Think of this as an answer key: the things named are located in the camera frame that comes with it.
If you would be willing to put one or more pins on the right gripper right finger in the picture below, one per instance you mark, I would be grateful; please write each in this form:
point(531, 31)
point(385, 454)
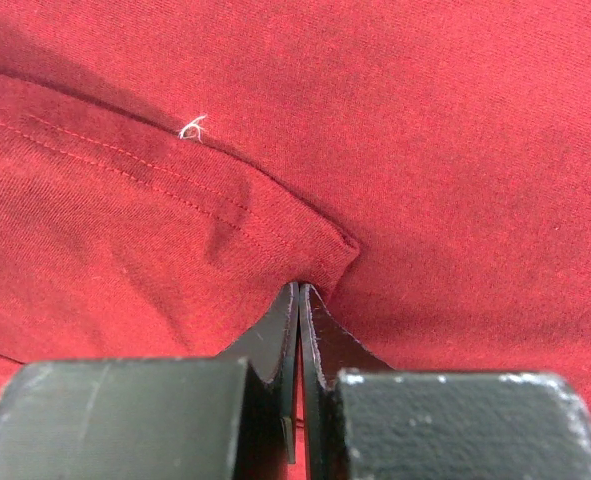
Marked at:
point(326, 349)

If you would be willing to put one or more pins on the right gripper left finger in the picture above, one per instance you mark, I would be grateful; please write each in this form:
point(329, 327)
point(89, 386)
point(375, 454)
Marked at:
point(271, 346)

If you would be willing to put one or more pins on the dark maroon t shirt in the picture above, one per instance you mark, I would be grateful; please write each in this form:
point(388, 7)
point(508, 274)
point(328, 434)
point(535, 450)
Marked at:
point(166, 166)

